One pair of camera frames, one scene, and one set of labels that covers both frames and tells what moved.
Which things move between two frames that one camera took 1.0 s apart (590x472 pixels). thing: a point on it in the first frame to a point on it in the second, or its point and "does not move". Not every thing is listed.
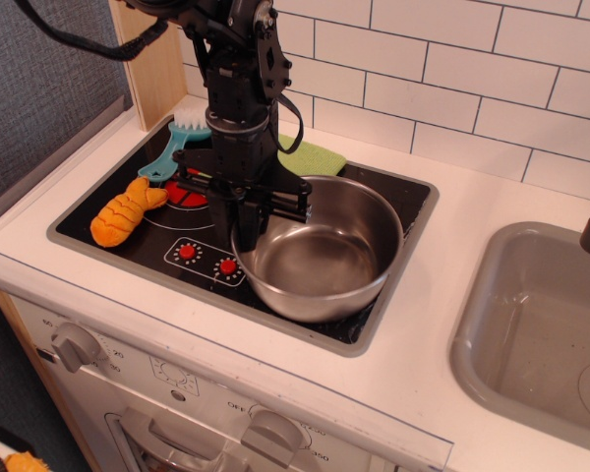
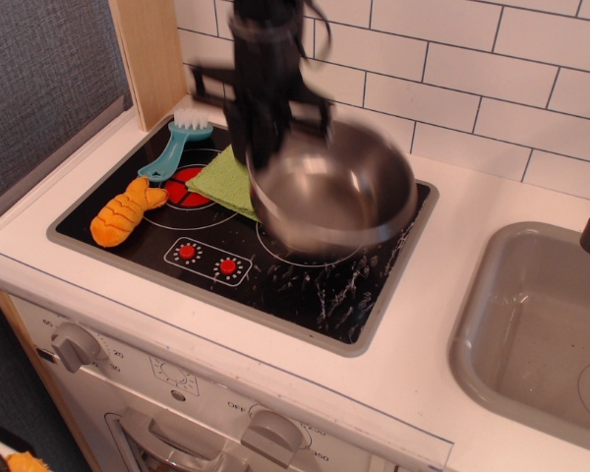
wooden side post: [157, 73] does not move
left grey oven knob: [75, 345] does not move
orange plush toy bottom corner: [25, 462] does not move
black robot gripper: [240, 154] to [264, 96]
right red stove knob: [228, 266] does not move
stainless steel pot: [328, 265] to [348, 193]
